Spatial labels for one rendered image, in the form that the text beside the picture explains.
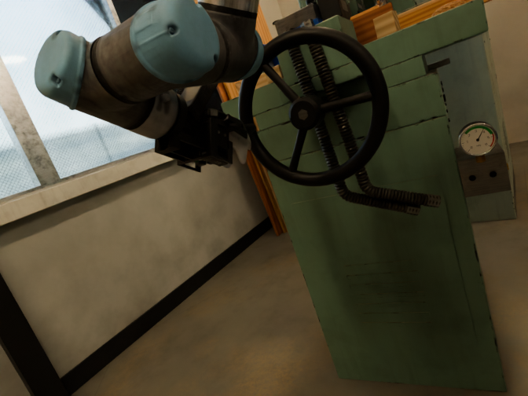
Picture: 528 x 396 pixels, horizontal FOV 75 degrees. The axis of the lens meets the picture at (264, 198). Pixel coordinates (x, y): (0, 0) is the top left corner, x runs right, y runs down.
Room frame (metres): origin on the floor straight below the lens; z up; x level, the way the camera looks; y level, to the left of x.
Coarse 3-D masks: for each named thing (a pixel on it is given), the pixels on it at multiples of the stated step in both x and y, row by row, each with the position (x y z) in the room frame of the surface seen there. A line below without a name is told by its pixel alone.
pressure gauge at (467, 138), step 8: (464, 128) 0.63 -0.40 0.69; (472, 128) 0.62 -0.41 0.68; (480, 128) 0.61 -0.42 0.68; (488, 128) 0.61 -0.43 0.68; (464, 136) 0.63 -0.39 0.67; (472, 136) 0.62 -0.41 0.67; (480, 136) 0.61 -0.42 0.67; (488, 136) 0.61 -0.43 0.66; (496, 136) 0.60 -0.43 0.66; (464, 144) 0.63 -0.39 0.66; (472, 144) 0.62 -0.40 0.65; (480, 144) 0.62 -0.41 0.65; (488, 144) 0.61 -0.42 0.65; (496, 144) 0.60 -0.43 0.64; (464, 152) 0.63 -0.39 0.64; (472, 152) 0.62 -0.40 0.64; (480, 152) 0.62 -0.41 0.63; (488, 152) 0.61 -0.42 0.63; (480, 160) 0.63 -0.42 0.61
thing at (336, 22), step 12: (324, 24) 0.69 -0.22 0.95; (336, 24) 0.68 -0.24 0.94; (348, 24) 0.74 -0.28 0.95; (300, 48) 0.72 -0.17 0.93; (324, 48) 0.70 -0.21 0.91; (288, 60) 0.74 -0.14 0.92; (312, 60) 0.72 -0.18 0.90; (336, 60) 0.69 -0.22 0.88; (348, 60) 0.68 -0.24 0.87; (288, 72) 0.74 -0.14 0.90; (312, 72) 0.72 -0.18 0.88; (288, 84) 0.75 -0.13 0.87
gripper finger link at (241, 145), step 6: (234, 132) 0.59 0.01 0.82; (234, 138) 0.60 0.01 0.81; (240, 138) 0.61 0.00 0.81; (234, 144) 0.59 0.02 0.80; (240, 144) 0.61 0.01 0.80; (246, 144) 0.62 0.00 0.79; (240, 150) 0.60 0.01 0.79; (246, 150) 0.62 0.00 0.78; (240, 156) 0.60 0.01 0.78; (246, 156) 0.61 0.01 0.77; (240, 162) 0.60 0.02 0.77
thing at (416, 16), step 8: (440, 0) 0.81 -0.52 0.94; (448, 0) 0.80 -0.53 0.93; (456, 0) 0.79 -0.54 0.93; (464, 0) 0.78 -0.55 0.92; (488, 0) 0.76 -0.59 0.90; (424, 8) 0.82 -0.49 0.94; (432, 8) 0.82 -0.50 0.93; (408, 16) 0.84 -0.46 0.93; (416, 16) 0.83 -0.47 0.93; (424, 16) 0.83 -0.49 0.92; (400, 24) 0.85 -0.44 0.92; (408, 24) 0.84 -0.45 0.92
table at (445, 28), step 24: (480, 0) 0.65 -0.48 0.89; (432, 24) 0.69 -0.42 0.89; (456, 24) 0.67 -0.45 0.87; (480, 24) 0.65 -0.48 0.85; (384, 48) 0.73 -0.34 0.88; (408, 48) 0.71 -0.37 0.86; (432, 48) 0.69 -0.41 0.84; (336, 72) 0.70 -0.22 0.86; (360, 72) 0.67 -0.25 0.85; (264, 96) 0.88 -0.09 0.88
